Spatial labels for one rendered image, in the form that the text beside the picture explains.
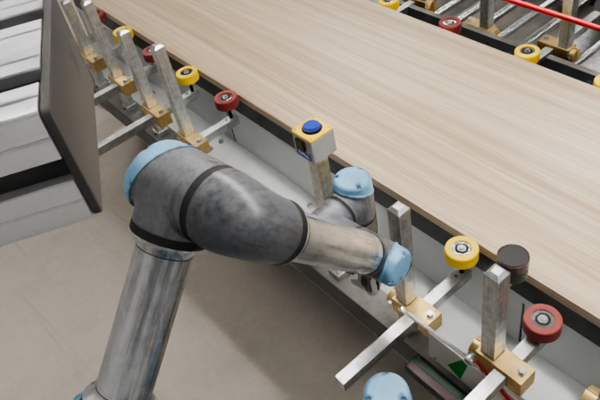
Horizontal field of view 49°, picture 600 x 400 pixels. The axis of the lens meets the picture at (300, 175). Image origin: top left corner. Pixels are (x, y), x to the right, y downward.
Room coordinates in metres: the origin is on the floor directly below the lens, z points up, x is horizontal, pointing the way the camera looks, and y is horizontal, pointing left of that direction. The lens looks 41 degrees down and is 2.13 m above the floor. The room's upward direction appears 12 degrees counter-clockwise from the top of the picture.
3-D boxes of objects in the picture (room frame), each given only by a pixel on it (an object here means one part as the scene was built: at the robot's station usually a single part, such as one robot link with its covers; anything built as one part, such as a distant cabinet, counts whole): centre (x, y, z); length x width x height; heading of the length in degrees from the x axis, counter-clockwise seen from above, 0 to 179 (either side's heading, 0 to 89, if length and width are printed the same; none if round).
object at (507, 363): (0.72, -0.33, 0.85); 0.13 x 0.06 x 0.05; 32
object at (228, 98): (1.85, 0.19, 0.85); 0.08 x 0.08 x 0.11
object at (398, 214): (0.95, -0.19, 0.90); 0.03 x 0.03 x 0.48; 32
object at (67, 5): (2.44, 0.74, 0.87); 0.03 x 0.03 x 0.48; 32
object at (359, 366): (0.90, -0.17, 0.80); 0.43 x 0.03 x 0.04; 122
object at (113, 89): (2.17, 0.62, 0.83); 0.43 x 0.03 x 0.04; 122
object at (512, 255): (0.76, -0.36, 1.03); 0.06 x 0.06 x 0.22; 32
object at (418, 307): (0.93, -0.20, 0.80); 0.13 x 0.06 x 0.05; 32
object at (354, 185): (0.93, -0.09, 1.22); 0.09 x 0.08 x 0.11; 130
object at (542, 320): (0.77, -0.44, 0.85); 0.08 x 0.08 x 0.11
